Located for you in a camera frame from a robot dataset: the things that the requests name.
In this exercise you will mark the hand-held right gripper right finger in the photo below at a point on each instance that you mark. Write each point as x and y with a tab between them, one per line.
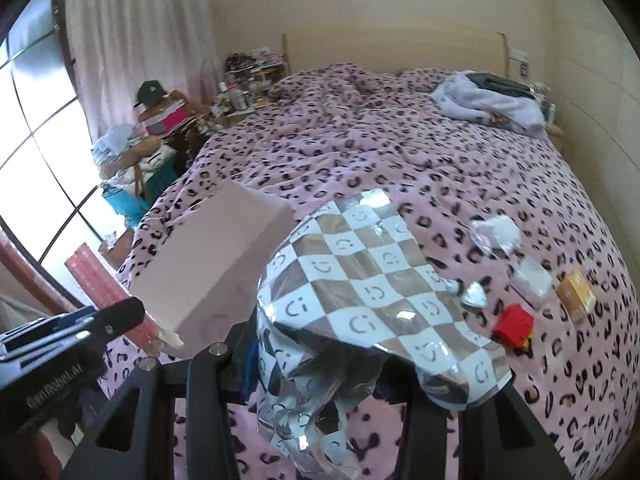
430	440

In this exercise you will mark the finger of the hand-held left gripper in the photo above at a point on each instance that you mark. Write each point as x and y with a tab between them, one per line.
120	316

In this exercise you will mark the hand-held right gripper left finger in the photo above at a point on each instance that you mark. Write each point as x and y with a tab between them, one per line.
248	375

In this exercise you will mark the pale pink cardboard box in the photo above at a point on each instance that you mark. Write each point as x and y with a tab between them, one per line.
210	265

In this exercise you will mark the silver checkered plastic bag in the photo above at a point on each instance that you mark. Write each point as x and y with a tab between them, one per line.
360	290

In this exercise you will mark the orange carton box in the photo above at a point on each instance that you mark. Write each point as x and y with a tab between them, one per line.
575	292

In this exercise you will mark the brown cardboard box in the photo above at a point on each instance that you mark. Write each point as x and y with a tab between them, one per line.
119	247

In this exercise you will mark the blue storage bin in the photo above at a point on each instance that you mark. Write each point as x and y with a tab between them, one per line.
155	182

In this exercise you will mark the red toy block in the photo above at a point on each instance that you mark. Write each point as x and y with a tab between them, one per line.
511	325

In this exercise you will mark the silver foil wrapper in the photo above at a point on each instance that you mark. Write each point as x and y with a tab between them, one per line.
472	294

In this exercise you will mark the clear plastic packet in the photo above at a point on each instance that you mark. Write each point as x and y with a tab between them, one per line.
530	282

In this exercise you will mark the pink storage box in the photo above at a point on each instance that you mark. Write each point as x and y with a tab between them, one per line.
167	117

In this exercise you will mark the crumpled white tissue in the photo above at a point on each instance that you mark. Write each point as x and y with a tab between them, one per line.
495	235

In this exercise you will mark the black cap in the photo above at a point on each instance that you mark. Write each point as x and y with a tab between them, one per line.
150	92

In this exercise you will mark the pink leopard print blanket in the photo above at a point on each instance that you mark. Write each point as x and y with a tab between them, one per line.
400	160

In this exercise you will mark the pile of cosmetics bottles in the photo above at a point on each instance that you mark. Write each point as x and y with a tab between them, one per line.
250	82

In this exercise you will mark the pink sheer curtain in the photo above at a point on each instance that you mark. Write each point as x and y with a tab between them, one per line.
135	25

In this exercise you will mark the wooden nightstand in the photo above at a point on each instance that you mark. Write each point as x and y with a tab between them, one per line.
554	135

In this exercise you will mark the lavender white clothing pile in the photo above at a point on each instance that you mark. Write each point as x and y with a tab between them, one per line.
500	107

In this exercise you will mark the beige bed headboard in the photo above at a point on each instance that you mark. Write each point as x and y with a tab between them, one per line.
390	50

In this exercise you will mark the black bag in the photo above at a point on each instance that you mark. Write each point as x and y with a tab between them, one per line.
500	84

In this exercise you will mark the window with dark frame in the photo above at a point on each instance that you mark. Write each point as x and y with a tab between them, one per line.
35	125

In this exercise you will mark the wall socket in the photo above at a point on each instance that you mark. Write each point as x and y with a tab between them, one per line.
520	62

